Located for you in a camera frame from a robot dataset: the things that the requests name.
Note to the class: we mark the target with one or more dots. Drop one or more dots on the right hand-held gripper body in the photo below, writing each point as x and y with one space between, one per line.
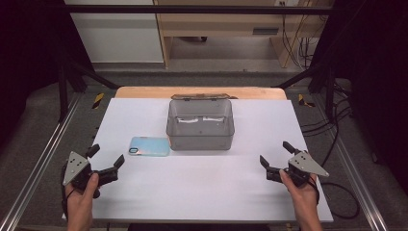
306 163

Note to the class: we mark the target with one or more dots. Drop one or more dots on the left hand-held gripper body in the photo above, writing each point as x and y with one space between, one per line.
75 166

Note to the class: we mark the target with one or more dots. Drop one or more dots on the phone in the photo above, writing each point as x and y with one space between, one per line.
150 146

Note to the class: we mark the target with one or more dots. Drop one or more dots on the grey transparent plastic box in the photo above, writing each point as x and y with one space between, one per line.
200 138

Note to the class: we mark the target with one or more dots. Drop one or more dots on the person's right hand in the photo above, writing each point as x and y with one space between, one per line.
303 199

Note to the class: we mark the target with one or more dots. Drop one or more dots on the person's left hand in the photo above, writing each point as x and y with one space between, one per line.
80 202

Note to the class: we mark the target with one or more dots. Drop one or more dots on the white cabinet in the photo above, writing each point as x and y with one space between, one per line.
118 38

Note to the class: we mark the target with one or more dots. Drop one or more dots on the grey label on desk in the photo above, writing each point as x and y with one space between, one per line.
265 31

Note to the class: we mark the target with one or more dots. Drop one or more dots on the black curtain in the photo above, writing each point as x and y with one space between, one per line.
25 48
378 64

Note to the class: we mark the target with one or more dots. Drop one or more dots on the black caster wheel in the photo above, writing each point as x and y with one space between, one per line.
203 39

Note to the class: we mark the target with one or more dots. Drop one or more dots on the wooden desk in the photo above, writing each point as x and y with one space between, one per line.
218 24

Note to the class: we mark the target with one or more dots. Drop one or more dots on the black horizontal metal bar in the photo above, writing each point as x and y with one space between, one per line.
192 9

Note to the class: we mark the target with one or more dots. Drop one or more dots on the aluminium rail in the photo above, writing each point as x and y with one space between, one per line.
363 199
32 179

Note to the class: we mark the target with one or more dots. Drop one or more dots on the black metal frame stand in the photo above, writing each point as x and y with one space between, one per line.
330 96
63 96

